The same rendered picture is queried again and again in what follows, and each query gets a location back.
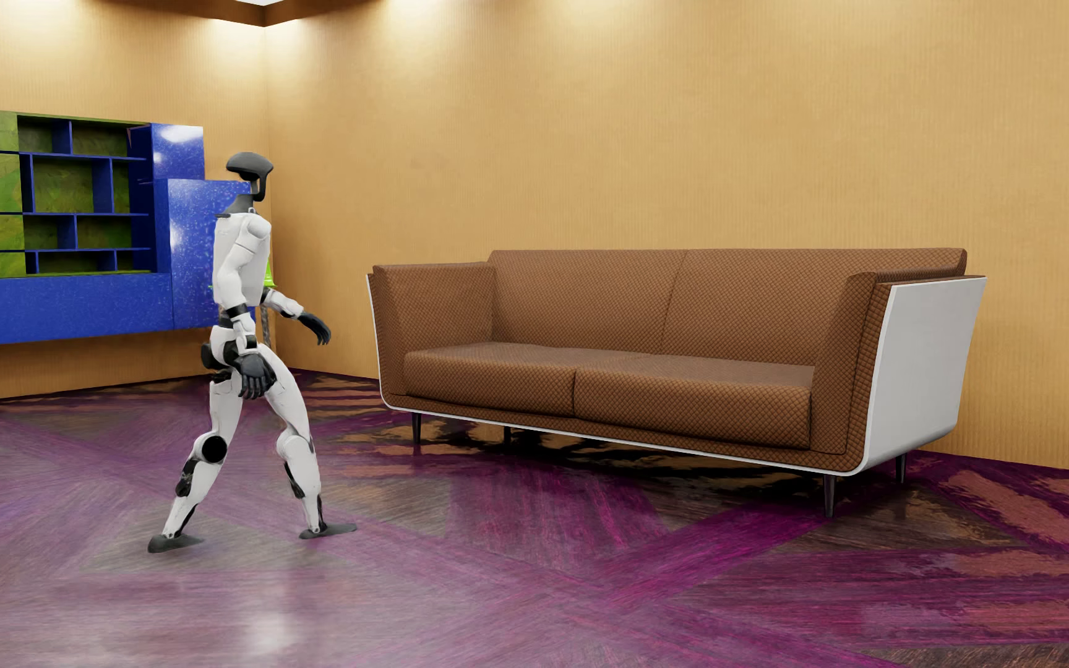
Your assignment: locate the narrow brown sofa seat cushion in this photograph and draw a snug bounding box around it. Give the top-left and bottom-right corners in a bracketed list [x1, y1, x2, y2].
[401, 340, 606, 418]

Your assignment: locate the wide brown sofa seat cushion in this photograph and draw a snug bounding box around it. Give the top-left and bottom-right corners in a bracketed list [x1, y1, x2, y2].
[572, 356, 817, 451]

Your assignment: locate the brown quilted fabric sofa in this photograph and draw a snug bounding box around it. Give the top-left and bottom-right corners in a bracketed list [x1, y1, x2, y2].
[366, 247, 989, 519]

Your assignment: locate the white robot right leg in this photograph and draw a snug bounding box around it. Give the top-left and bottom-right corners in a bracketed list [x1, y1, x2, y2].
[147, 345, 250, 555]

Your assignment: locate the white robot leg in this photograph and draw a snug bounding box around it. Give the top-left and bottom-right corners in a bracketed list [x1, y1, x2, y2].
[256, 353, 359, 541]
[147, 345, 250, 555]

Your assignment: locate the white robot left leg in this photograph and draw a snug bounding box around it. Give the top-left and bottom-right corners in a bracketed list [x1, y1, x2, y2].
[256, 353, 359, 541]

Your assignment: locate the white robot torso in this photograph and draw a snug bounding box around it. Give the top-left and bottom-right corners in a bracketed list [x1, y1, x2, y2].
[210, 208, 274, 326]

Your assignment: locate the black robot head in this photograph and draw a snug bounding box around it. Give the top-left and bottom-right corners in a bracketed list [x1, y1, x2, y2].
[225, 152, 276, 203]

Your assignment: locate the blue wall cabinet unit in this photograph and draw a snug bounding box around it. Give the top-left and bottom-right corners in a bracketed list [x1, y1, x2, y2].
[0, 113, 254, 352]

